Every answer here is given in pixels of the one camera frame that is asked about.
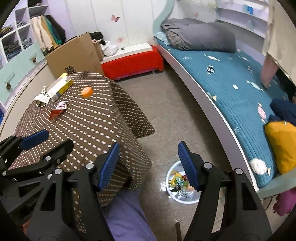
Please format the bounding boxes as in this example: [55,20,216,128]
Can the red snack packet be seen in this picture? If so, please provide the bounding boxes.
[49,101,68,121]

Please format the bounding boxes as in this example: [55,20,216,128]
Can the white trash bin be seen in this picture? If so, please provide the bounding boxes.
[166,161,201,204]

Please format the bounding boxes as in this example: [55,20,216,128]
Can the white green leaflet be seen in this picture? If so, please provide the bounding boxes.
[34,86,50,108]

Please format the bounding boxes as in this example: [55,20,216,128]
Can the magenta cloth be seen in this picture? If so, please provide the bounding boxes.
[273,187,296,216]

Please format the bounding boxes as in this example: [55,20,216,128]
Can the brown dotted tablecloth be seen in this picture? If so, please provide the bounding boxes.
[7,71,156,232]

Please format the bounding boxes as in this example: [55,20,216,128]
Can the white yellow carton box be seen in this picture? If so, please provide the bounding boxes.
[46,72,73,102]

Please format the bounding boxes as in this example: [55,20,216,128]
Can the mint drawer cabinet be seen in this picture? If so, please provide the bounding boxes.
[1,43,44,104]

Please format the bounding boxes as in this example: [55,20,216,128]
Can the orange round lid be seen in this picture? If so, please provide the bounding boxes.
[81,86,93,98]

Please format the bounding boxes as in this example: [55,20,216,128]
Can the yellow cushion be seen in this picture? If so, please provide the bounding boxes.
[264,121,296,174]

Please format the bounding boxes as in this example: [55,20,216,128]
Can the brown cardboard box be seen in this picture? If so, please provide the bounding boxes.
[46,32,104,78]

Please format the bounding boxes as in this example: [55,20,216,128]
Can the hanging clothes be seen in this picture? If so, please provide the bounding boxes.
[31,15,66,55]

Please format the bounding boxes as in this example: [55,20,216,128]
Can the white shelf unit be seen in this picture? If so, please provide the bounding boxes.
[1,1,48,70]

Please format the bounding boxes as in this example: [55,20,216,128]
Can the navy cushion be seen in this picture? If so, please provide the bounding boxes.
[269,99,296,126]

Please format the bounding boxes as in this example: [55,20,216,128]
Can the white plastic bag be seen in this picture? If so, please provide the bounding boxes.
[100,41,118,57]

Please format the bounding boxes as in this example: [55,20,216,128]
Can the red bench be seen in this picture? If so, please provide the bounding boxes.
[100,43,164,80]

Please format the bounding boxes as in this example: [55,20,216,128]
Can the blue patterned mattress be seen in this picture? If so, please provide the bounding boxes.
[157,40,288,188]

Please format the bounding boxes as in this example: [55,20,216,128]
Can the beige hanging garment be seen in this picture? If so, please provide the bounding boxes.
[260,1,295,88]

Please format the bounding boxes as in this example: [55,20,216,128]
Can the grey folded duvet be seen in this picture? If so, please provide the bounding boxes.
[161,18,236,53]

